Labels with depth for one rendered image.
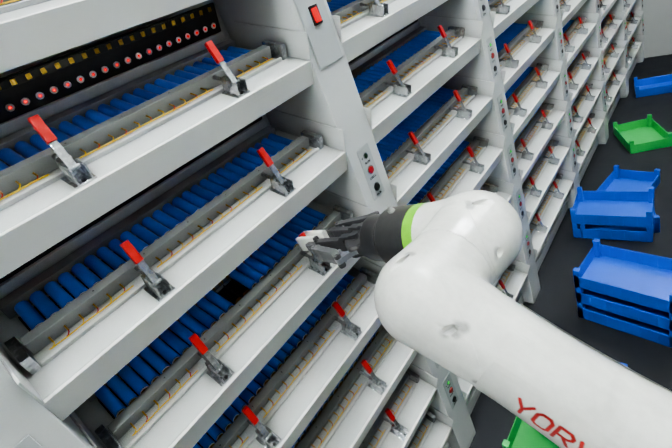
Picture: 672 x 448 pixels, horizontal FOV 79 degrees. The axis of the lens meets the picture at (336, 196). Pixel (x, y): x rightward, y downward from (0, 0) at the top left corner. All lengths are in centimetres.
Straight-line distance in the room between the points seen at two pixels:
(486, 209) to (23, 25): 56
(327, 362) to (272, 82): 58
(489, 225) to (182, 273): 44
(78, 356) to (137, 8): 46
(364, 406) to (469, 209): 68
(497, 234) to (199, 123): 43
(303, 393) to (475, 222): 55
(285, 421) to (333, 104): 61
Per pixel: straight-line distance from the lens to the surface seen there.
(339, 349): 95
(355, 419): 107
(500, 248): 50
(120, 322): 65
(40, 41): 60
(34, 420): 64
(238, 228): 70
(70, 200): 58
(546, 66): 211
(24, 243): 58
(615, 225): 220
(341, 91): 84
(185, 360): 77
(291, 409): 90
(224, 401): 76
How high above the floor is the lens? 140
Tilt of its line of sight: 25 degrees down
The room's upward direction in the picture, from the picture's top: 23 degrees counter-clockwise
